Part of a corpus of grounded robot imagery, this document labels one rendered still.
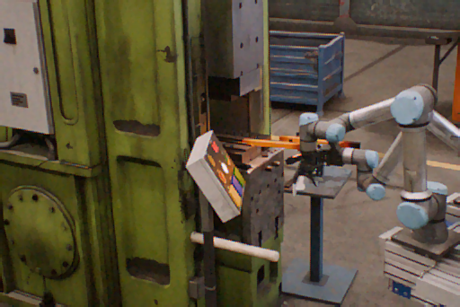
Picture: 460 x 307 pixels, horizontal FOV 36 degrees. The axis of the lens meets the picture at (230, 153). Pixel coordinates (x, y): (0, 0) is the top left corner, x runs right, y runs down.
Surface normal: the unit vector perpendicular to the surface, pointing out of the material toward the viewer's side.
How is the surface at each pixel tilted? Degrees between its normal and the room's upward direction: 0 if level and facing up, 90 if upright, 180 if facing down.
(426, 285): 90
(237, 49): 90
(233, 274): 90
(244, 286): 90
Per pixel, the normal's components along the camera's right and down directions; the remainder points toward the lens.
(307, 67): -0.43, 0.32
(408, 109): -0.63, 0.16
